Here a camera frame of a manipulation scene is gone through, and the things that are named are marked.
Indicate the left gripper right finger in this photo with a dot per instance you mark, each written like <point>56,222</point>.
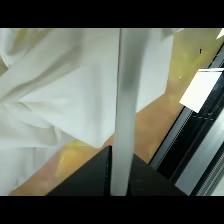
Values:
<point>150,178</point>

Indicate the silver frame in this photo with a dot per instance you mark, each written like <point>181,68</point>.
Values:
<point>200,150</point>

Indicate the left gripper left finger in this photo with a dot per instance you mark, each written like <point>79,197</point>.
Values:
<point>88,176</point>

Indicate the white shirt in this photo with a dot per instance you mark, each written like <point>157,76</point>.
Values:
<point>73,86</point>

